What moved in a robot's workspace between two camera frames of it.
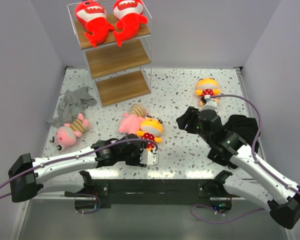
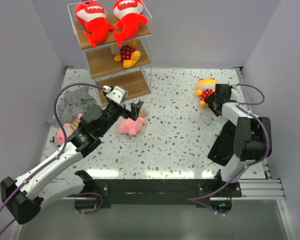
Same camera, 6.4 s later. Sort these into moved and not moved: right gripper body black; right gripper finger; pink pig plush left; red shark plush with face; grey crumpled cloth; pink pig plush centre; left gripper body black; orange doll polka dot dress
Moved: right gripper body black; right gripper finger; left gripper body black; orange doll polka dot dress
Not moved: pink pig plush centre; pink pig plush left; grey crumpled cloth; red shark plush with face
